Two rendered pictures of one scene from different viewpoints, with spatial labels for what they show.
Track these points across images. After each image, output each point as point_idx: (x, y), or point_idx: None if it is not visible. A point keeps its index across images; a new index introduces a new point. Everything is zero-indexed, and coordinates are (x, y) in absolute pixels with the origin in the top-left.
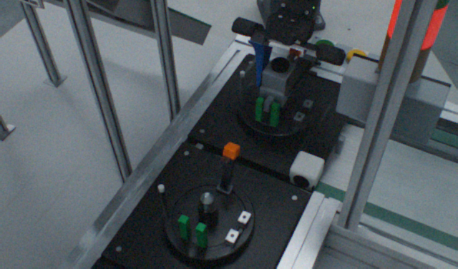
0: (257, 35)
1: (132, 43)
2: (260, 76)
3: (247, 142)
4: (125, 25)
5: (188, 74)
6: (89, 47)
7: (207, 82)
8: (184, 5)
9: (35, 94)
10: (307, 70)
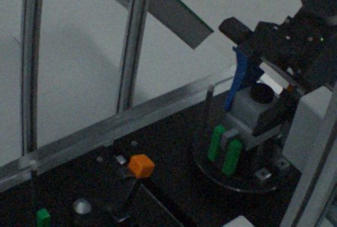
0: (246, 44)
1: (124, 31)
2: (231, 98)
3: (183, 181)
4: None
5: (170, 86)
6: None
7: (176, 94)
8: (210, 16)
9: (0, 45)
10: (292, 115)
